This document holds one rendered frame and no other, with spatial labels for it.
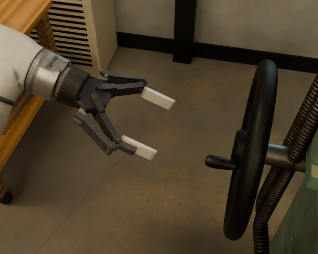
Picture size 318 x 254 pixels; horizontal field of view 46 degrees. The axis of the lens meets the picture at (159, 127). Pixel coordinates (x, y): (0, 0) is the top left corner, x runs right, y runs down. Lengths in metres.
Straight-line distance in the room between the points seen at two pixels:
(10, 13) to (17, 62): 0.82
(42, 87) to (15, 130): 0.85
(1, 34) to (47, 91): 0.13
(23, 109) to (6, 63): 0.91
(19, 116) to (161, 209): 0.68
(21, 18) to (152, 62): 0.81
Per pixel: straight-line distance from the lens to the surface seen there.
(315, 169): 0.55
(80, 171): 1.60
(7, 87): 0.74
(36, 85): 0.73
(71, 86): 0.71
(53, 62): 0.73
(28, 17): 1.49
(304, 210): 0.96
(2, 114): 0.75
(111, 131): 0.69
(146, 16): 2.02
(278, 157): 0.61
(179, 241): 1.42
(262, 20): 1.95
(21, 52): 0.73
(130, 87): 0.77
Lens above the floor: 1.29
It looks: 49 degrees down
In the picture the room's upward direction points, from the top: straight up
